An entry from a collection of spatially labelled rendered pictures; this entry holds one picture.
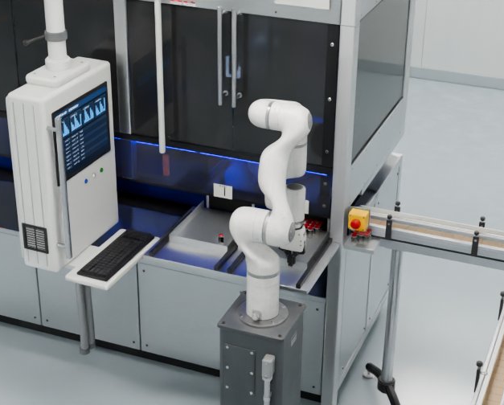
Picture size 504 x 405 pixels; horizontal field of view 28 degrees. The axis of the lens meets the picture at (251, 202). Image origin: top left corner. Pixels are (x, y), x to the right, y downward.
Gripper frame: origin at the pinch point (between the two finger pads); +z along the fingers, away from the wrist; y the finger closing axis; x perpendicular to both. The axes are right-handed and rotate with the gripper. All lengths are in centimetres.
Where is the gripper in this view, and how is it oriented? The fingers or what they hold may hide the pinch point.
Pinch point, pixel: (291, 260)
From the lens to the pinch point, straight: 394.9
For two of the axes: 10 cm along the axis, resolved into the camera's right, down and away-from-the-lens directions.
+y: -9.3, -1.8, 3.3
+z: -0.2, 9.1, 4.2
